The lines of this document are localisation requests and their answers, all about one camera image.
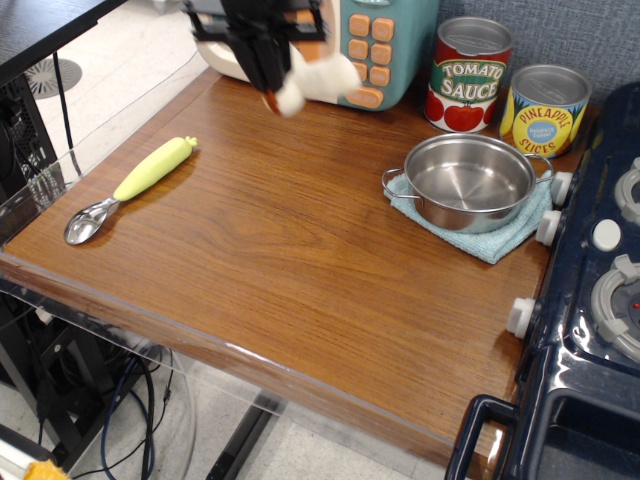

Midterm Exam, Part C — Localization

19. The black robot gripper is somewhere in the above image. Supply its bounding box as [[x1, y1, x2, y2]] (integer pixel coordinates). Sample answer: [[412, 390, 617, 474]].
[[182, 1, 326, 93]]

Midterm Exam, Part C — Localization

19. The plush mushroom toy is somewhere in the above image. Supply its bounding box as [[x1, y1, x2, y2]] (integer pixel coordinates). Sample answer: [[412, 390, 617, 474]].
[[263, 48, 362, 118]]

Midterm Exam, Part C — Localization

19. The stainless steel pot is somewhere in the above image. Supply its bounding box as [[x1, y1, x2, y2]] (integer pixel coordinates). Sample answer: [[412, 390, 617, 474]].
[[382, 133, 555, 234]]

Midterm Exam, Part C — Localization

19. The light blue towel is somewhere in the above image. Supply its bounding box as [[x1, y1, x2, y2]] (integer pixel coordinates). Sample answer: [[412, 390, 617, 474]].
[[383, 172, 552, 265]]

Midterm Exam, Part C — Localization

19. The toy microwave oven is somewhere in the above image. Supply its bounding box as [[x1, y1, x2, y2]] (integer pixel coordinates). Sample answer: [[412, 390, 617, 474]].
[[194, 1, 439, 111]]

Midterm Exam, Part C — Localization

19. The tomato sauce can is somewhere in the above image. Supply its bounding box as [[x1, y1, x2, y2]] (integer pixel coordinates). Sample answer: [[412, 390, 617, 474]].
[[424, 16, 514, 133]]

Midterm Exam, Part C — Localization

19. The black desk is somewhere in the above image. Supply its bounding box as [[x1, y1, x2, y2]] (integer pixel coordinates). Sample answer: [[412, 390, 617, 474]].
[[1, 0, 124, 85]]

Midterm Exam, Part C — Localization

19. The pineapple slices can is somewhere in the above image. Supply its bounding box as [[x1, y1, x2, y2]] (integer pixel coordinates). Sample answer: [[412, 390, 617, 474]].
[[499, 64, 592, 158]]

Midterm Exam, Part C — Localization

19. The clear acrylic table guard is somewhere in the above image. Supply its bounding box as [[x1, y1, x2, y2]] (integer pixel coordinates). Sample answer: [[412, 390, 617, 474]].
[[0, 29, 501, 451]]

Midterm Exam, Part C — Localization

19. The white stove knob upper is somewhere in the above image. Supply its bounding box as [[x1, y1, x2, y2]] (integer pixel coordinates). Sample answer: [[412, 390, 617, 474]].
[[550, 172, 573, 207]]

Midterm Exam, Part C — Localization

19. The white stove knob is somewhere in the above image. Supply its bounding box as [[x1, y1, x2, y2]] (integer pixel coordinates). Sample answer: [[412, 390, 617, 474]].
[[507, 298, 536, 339], [535, 210, 562, 247], [550, 172, 573, 207]]

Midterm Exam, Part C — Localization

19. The white stove knob middle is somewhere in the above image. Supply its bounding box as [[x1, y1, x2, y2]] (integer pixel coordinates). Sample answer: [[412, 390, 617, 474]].
[[535, 210, 562, 247]]

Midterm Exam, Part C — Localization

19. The white stove knob lower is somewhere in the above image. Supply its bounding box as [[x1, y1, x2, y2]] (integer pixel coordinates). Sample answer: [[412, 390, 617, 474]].
[[507, 298, 536, 339]]

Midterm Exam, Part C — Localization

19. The black table leg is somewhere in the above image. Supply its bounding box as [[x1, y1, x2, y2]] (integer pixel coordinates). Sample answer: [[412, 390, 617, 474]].
[[205, 406, 272, 480]]

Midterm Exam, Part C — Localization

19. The dark blue toy stove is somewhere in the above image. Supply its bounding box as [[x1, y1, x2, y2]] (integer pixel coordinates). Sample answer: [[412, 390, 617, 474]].
[[446, 83, 639, 479]]

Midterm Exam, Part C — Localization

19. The green handled ice cream scoop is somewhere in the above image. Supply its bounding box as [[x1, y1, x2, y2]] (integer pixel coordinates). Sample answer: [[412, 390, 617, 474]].
[[64, 136, 198, 246]]

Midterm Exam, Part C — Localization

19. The black cable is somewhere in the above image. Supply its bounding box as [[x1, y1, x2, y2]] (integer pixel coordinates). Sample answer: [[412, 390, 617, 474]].
[[72, 349, 176, 480]]

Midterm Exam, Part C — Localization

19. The blue cable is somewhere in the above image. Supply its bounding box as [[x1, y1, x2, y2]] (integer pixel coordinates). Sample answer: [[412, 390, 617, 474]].
[[101, 355, 156, 480]]

